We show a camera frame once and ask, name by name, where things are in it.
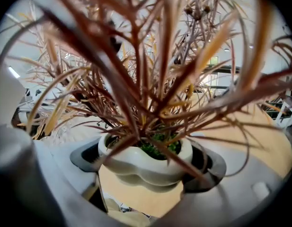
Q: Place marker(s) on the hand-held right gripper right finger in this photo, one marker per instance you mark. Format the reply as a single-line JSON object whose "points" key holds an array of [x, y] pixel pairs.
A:
{"points": [[219, 204]]}

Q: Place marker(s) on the black curved railing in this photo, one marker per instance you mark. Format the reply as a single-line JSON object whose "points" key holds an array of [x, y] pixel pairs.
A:
{"points": [[280, 107]]}

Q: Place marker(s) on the wooden table with white legs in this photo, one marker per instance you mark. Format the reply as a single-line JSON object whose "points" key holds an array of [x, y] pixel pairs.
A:
{"points": [[141, 198]]}

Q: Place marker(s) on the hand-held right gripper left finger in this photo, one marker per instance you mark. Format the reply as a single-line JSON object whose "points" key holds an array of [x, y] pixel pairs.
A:
{"points": [[65, 193]]}

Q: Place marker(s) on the person's own body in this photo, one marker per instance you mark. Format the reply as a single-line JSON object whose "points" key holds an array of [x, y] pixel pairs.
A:
{"points": [[126, 219]]}

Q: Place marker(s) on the dried plant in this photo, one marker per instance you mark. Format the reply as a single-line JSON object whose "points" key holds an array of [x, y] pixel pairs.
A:
{"points": [[136, 162]]}

